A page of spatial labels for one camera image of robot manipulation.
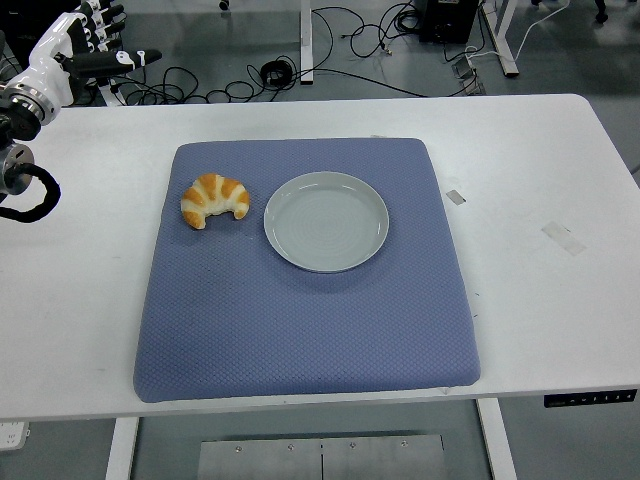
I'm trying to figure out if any large clear tape piece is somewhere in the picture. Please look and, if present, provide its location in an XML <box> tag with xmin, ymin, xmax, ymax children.
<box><xmin>540</xmin><ymin>221</ymin><xmax>588</xmax><ymax>258</ymax></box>

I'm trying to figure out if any black table control panel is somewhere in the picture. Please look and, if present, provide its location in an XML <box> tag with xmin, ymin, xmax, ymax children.
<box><xmin>543</xmin><ymin>388</ymin><xmax>640</xmax><ymax>409</ymax></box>

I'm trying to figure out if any round grey plate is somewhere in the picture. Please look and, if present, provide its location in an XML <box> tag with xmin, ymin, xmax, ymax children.
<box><xmin>263</xmin><ymin>171</ymin><xmax>391</xmax><ymax>274</ymax></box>

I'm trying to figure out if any grey foot pedal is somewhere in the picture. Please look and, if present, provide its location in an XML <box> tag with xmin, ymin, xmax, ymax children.
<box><xmin>451</xmin><ymin>54</ymin><xmax>488</xmax><ymax>97</ymax></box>

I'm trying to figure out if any white table leg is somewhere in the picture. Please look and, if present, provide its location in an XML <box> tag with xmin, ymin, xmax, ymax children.
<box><xmin>475</xmin><ymin>398</ymin><xmax>519</xmax><ymax>480</ymax></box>
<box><xmin>104</xmin><ymin>416</ymin><xmax>141</xmax><ymax>480</ymax></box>

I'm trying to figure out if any coiled black cable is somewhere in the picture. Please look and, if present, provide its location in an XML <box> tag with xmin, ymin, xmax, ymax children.
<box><xmin>259</xmin><ymin>59</ymin><xmax>297</xmax><ymax>87</ymax></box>

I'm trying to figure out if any long black floor cable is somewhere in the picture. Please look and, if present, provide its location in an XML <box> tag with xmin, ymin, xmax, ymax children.
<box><xmin>298</xmin><ymin>68</ymin><xmax>430</xmax><ymax>99</ymax></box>

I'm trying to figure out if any grey metal plate with screws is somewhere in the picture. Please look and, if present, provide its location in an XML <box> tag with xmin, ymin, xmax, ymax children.
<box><xmin>197</xmin><ymin>434</ymin><xmax>446</xmax><ymax>480</ymax></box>

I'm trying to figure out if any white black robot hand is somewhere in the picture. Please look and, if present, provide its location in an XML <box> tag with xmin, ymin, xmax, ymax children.
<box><xmin>7</xmin><ymin>0</ymin><xmax>164</xmax><ymax>109</ymax></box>

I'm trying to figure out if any blue quilted mat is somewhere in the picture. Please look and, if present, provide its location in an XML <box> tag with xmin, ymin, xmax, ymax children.
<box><xmin>133</xmin><ymin>138</ymin><xmax>483</xmax><ymax>404</ymax></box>

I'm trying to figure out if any black computer case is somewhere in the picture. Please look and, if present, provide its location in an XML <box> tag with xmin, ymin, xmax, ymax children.
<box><xmin>418</xmin><ymin>0</ymin><xmax>480</xmax><ymax>44</ymax></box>

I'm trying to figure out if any golden croissant bread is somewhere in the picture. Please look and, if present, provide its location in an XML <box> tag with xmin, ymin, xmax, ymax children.
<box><xmin>180</xmin><ymin>172</ymin><xmax>251</xmax><ymax>231</ymax></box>

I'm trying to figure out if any large black box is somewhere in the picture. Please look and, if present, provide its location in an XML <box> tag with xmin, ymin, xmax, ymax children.
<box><xmin>0</xmin><ymin>0</ymin><xmax>76</xmax><ymax>69</ymax></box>

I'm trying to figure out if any white power strip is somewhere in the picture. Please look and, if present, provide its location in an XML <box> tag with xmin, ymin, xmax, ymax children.
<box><xmin>0</xmin><ymin>421</ymin><xmax>30</xmax><ymax>452</ymax></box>

